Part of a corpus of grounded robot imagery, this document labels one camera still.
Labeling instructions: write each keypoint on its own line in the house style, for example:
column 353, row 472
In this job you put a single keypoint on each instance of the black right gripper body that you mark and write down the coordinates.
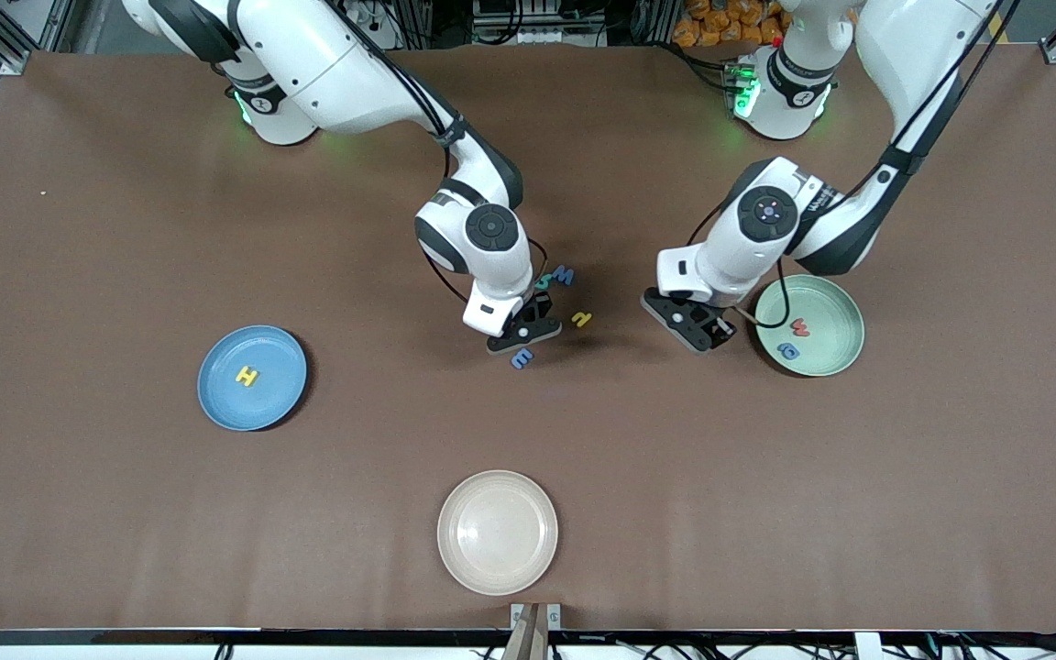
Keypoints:
column 539, row 309

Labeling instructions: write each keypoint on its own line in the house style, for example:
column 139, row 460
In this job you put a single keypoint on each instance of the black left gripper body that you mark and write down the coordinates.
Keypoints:
column 723, row 322

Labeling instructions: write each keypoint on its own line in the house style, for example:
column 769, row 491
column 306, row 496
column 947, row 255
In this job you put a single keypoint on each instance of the teal letter R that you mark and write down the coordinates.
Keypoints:
column 545, row 282

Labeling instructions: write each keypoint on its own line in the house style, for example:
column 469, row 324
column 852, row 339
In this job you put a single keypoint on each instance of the blue letter W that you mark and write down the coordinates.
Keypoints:
column 565, row 276

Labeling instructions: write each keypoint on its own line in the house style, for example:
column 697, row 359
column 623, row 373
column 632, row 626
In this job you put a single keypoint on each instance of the yellow lowercase letter n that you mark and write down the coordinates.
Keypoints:
column 585, row 316

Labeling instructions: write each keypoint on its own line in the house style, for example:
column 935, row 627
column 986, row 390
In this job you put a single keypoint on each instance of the light blue letter E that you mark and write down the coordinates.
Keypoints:
column 522, row 360

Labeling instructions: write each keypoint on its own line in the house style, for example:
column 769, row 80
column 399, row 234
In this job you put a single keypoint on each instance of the blue lowercase letter a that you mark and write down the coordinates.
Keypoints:
column 795, row 352

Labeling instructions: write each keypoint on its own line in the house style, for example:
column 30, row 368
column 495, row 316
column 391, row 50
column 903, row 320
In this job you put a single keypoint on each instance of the red lowercase letter w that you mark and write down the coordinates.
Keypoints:
column 799, row 327

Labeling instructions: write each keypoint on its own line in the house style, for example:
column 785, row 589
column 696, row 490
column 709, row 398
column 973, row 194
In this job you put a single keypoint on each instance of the yellow letter H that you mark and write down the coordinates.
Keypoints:
column 247, row 376

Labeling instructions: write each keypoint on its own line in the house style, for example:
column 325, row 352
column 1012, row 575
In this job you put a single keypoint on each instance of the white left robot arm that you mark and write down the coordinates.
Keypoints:
column 904, row 46

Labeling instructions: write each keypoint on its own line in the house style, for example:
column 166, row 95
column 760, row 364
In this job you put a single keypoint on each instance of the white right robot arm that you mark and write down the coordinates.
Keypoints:
column 335, row 73

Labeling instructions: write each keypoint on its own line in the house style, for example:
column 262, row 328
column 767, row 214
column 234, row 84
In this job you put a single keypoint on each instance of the green plate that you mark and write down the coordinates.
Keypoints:
column 830, row 302

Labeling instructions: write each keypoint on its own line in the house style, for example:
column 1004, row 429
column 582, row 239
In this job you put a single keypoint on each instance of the beige plate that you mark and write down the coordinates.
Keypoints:
column 498, row 532

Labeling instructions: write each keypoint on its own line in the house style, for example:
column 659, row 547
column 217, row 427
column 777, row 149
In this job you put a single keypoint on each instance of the blue plate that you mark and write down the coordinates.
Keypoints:
column 221, row 390

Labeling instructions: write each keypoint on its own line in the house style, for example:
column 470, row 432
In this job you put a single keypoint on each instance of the black electronics rack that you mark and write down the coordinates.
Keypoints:
column 537, row 23

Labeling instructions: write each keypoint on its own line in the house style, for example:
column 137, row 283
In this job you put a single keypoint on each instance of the orange bag pile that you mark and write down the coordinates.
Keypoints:
column 707, row 27

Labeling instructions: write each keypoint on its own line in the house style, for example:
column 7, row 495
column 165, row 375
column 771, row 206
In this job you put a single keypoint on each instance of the tan wooden strip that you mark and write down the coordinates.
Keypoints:
column 528, row 642

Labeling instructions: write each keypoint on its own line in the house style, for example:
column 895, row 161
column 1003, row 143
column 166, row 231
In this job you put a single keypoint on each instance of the brown table cover sheet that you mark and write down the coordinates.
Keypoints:
column 125, row 550

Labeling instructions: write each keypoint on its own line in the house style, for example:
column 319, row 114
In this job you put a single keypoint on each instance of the metal edge bracket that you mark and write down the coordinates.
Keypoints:
column 517, row 612

